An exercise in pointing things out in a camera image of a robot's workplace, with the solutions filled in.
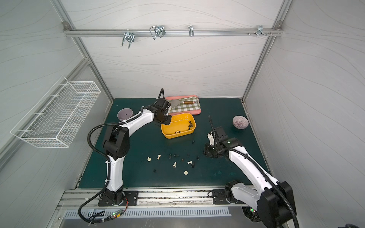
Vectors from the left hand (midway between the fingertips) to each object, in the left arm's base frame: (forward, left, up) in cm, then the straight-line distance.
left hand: (169, 120), depth 97 cm
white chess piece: (-23, +5, -8) cm, 25 cm away
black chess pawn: (-12, -17, -8) cm, 22 cm away
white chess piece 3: (-26, -15, -7) cm, 31 cm away
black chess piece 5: (-29, -17, -7) cm, 34 cm away
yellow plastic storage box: (+3, -8, -8) cm, 12 cm away
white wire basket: (-18, +52, +24) cm, 60 cm away
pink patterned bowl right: (+4, -52, -6) cm, 53 cm away
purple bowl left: (+8, +35, -3) cm, 37 cm away
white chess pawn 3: (-5, -5, -6) cm, 10 cm away
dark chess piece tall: (+3, -15, -7) cm, 17 cm away
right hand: (-23, -24, +1) cm, 33 cm away
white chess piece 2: (-29, -5, -7) cm, 30 cm away
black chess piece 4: (-24, -20, -7) cm, 32 cm away
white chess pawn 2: (-32, -12, -7) cm, 35 cm away
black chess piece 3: (0, -15, -6) cm, 16 cm away
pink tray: (+14, -17, -7) cm, 23 cm away
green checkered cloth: (+21, -10, -6) cm, 24 cm away
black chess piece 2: (-22, -5, -7) cm, 24 cm away
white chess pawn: (-25, +11, -7) cm, 28 cm away
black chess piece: (-23, -2, -8) cm, 24 cm away
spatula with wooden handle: (+21, -2, -4) cm, 21 cm away
